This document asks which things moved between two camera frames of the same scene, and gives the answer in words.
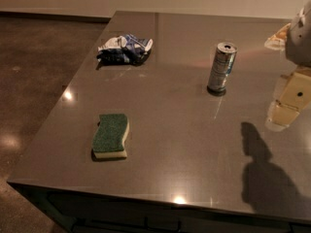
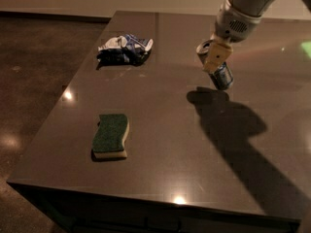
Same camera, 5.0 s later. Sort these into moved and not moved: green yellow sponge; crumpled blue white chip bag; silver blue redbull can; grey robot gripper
Moved: grey robot gripper; silver blue redbull can
Not moved: green yellow sponge; crumpled blue white chip bag
